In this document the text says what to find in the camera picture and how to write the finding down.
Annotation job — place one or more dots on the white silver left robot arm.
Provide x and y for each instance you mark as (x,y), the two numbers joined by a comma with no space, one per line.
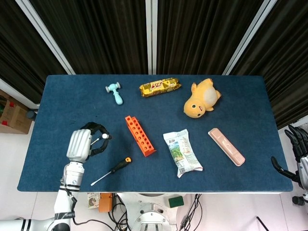
(72,175)

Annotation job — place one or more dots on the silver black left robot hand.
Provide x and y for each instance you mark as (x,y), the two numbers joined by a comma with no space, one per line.
(79,144)

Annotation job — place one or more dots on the white frame post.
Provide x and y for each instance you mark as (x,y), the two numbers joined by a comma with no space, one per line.
(45,36)
(250,36)
(151,36)

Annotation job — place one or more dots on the pink oblong plastic case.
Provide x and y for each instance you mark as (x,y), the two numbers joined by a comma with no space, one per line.
(226,146)

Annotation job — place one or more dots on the blue table cloth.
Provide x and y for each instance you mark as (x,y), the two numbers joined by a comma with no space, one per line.
(72,101)

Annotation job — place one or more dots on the white robot torso base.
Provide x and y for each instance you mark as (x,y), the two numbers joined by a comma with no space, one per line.
(149,211)

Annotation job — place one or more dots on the light blue toy hammer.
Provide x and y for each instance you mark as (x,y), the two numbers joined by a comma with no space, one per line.
(118,97)

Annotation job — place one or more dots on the brown cardboard box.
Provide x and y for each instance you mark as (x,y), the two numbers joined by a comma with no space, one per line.
(14,118)

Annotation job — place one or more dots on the orange perforated block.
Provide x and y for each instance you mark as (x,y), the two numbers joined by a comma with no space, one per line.
(140,137)

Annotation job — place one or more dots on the yellow biscuit pack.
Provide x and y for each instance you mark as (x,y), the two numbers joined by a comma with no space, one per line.
(158,87)

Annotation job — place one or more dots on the green block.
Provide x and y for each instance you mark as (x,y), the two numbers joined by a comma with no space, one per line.
(176,202)

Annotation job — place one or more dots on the white green snack bag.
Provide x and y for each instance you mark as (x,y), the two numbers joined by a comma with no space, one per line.
(183,154)

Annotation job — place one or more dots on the orange box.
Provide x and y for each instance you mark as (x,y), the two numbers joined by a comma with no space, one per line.
(106,202)

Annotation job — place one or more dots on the black pleated curtain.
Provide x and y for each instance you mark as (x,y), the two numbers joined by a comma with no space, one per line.
(204,36)
(19,60)
(288,72)
(96,36)

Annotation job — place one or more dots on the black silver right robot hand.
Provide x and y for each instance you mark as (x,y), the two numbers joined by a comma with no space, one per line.
(299,144)

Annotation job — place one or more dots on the yellow plush toy animal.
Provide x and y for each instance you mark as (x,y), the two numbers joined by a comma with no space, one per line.
(199,98)

